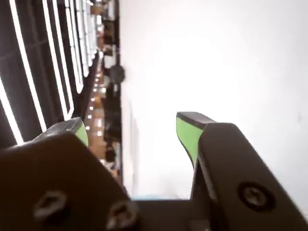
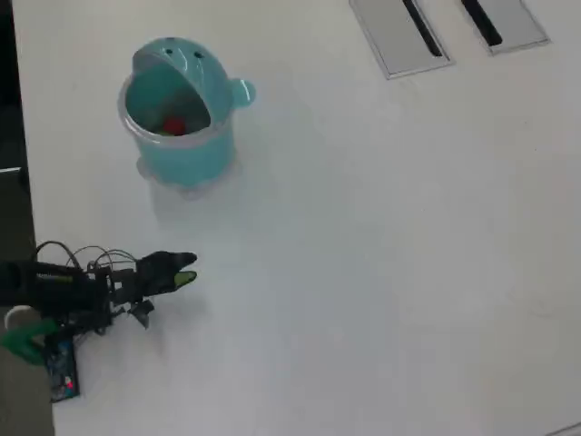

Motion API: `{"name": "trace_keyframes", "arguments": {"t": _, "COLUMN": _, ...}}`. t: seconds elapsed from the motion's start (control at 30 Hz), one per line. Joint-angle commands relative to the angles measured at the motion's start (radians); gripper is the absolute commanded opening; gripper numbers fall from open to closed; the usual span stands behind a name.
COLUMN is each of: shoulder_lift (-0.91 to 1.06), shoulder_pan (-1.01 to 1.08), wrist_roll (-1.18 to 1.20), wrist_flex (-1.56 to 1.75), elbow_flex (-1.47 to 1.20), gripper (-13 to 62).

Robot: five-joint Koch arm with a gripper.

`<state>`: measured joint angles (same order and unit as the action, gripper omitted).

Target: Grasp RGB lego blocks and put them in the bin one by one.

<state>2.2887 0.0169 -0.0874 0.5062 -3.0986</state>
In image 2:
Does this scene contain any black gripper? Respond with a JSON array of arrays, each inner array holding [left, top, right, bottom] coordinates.
[[108, 251, 199, 305]]

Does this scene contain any teal whale-shaped bin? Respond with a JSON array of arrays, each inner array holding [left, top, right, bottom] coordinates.
[[117, 36, 258, 201]]

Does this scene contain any blue circuit board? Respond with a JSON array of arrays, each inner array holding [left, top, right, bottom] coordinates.
[[44, 338, 81, 403]]

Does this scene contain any green table clamp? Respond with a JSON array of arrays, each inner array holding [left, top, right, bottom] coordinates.
[[0, 317, 60, 364]]

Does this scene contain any black cable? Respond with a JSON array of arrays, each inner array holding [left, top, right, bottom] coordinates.
[[34, 240, 137, 273]]

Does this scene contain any silver cable grommet plate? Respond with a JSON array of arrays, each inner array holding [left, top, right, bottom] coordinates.
[[460, 0, 553, 55], [348, 0, 455, 81]]

